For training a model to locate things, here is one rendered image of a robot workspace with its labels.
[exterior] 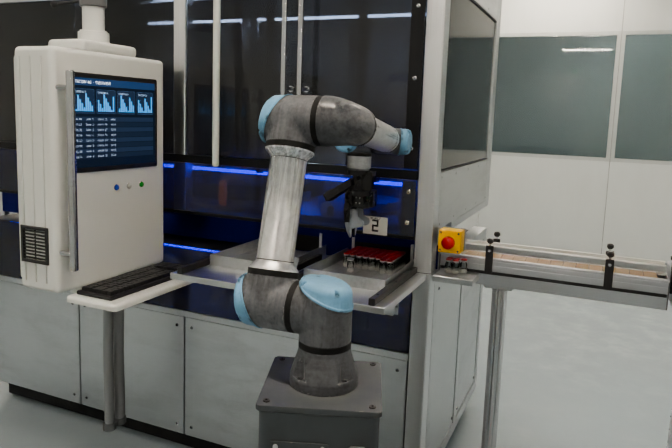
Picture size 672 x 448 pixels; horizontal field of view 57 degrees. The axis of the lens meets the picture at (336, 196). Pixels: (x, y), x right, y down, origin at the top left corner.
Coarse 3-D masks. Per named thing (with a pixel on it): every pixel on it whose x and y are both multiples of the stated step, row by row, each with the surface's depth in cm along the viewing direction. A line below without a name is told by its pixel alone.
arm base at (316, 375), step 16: (304, 352) 131; (320, 352) 129; (336, 352) 130; (304, 368) 130; (320, 368) 129; (336, 368) 130; (352, 368) 133; (304, 384) 130; (320, 384) 129; (336, 384) 129; (352, 384) 132
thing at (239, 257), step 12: (216, 252) 202; (228, 252) 208; (240, 252) 215; (252, 252) 218; (300, 252) 221; (312, 252) 209; (324, 252) 218; (216, 264) 198; (228, 264) 196; (240, 264) 194
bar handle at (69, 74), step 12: (72, 72) 178; (60, 84) 181; (72, 84) 178; (72, 96) 179; (72, 108) 179; (72, 120) 180; (72, 132) 180; (72, 144) 180; (72, 156) 181; (72, 168) 181; (72, 180) 182; (72, 192) 182; (72, 204) 183; (72, 216) 183; (72, 228) 184; (72, 240) 184; (60, 252) 187; (72, 252) 184; (72, 264) 185
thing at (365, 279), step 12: (312, 264) 190; (324, 264) 198; (336, 264) 205; (408, 264) 196; (336, 276) 181; (348, 276) 180; (360, 276) 178; (372, 276) 191; (384, 276) 192; (396, 276) 185; (372, 288) 177
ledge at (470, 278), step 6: (438, 270) 203; (444, 270) 203; (432, 276) 197; (438, 276) 196; (444, 276) 195; (450, 276) 196; (456, 276) 196; (462, 276) 196; (468, 276) 196; (474, 276) 197; (444, 282) 195; (450, 282) 194; (456, 282) 193; (462, 282) 193; (468, 282) 192; (474, 282) 194
